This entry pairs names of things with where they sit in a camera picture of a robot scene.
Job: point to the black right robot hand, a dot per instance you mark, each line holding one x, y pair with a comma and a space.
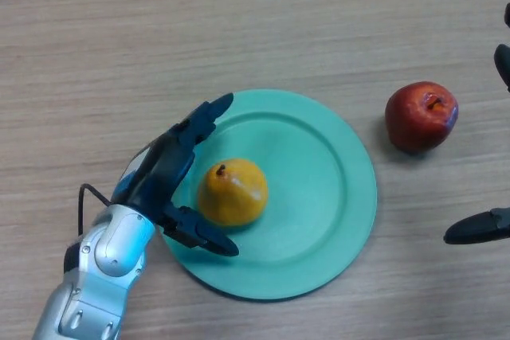
476, 228

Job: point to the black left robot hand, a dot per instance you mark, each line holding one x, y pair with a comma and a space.
159, 180

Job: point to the yellow pear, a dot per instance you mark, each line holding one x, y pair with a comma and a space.
235, 196

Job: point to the green round plate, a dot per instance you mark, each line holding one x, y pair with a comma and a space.
315, 196

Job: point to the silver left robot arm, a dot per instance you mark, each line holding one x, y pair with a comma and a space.
111, 248

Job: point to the red apple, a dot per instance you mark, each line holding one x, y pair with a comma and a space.
414, 125

